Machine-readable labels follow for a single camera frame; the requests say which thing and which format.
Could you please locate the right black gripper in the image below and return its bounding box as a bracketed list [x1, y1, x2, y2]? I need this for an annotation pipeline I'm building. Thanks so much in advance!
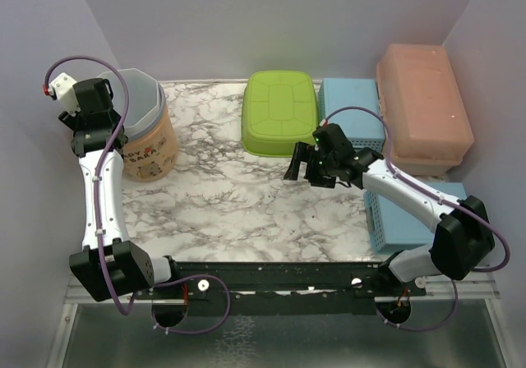
[284, 141, 337, 189]

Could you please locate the green plastic tray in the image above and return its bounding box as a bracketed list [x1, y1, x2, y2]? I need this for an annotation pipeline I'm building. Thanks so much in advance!
[241, 71, 318, 158]

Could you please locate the small blue perforated basket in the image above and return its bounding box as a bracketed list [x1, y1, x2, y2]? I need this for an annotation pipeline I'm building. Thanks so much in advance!
[317, 78, 385, 152]

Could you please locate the large blue perforated basket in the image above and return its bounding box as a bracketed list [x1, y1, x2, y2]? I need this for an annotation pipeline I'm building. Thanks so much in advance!
[363, 181, 469, 255]

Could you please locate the pink translucent lidded box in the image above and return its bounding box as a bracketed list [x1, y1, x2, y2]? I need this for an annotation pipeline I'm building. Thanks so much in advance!
[376, 44, 474, 177]

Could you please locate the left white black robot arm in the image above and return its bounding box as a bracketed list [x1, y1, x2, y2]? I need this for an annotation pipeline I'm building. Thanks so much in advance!
[59, 77, 182, 301]

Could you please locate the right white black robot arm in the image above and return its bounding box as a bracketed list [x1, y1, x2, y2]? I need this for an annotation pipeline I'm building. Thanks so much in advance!
[284, 123, 495, 295]

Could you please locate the white octagonal inner bin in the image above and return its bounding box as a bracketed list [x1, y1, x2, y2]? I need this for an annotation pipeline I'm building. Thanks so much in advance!
[119, 68, 163, 136]

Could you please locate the orange capybara bucket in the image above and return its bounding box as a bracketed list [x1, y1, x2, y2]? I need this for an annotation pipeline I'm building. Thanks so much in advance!
[122, 87, 179, 182]

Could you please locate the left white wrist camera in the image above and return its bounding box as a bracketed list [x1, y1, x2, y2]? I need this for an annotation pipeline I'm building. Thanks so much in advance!
[43, 72, 81, 117]

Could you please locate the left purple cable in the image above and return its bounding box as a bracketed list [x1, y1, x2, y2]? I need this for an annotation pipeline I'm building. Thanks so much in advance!
[44, 56, 233, 338]

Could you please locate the purple cable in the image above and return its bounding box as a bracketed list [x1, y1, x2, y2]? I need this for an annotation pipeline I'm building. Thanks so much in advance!
[320, 105, 510, 332]
[44, 56, 233, 338]

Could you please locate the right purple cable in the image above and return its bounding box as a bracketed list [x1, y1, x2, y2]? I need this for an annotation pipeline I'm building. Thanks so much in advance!
[320, 105, 510, 332]

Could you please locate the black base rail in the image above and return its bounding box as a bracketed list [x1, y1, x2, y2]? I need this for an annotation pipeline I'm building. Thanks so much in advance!
[138, 261, 426, 316]

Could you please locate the aluminium extrusion rail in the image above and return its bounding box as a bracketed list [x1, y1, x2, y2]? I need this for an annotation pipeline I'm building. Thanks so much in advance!
[64, 267, 501, 304]

